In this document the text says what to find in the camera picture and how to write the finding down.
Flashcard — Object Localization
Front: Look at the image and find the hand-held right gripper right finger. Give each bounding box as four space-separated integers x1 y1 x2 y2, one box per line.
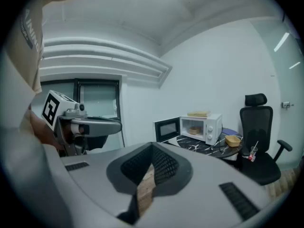
140 142 271 228

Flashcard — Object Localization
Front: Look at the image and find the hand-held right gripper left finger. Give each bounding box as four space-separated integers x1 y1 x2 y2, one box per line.
60 142 154 224

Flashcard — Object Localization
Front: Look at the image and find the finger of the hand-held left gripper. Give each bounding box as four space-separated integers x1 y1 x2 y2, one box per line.
71 117 123 136

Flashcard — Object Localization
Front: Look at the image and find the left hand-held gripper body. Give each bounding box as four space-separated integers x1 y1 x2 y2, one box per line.
41 90 89 157

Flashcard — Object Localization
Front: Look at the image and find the white microwave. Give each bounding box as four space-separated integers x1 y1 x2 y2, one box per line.
153 114 223 146

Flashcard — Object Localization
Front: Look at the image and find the person's left forearm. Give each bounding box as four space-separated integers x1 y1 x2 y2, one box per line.
28 109 64 151

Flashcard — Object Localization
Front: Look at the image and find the round black marble table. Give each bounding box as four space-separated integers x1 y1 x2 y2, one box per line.
175 127 243 162

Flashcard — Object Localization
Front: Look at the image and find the beige printed t-shirt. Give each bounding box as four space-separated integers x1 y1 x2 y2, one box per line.
7 0 54 95

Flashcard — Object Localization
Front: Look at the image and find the blue notebook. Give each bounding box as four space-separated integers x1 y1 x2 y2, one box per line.
223 128 243 136

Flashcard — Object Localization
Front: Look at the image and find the clear cup with straw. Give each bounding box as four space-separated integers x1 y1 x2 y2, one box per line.
250 141 259 157

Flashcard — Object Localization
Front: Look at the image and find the black mesh office chair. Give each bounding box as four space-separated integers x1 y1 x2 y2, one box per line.
234 93 293 186

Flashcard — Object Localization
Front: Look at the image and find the black power cable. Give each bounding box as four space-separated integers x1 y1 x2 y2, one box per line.
210 127 229 153

